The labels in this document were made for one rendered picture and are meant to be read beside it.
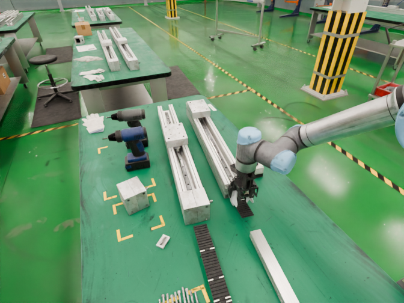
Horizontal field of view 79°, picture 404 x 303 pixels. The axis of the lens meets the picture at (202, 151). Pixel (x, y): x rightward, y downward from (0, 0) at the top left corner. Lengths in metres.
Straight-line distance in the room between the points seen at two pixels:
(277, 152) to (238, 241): 0.37
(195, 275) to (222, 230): 0.20
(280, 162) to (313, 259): 0.38
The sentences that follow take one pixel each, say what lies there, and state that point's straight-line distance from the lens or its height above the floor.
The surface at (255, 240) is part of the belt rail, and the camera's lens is 0.93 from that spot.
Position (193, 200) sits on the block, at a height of 0.87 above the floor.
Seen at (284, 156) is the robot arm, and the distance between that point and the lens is 0.76.
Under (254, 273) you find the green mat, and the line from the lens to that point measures 0.90.
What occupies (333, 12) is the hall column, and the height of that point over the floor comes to 1.09.
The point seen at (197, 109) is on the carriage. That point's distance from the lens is 1.48.
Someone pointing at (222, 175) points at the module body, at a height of 0.86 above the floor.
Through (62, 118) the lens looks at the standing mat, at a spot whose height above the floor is 0.02.
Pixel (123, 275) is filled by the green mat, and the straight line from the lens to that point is 0.93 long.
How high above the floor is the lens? 1.58
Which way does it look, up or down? 37 degrees down
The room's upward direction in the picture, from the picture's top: 1 degrees counter-clockwise
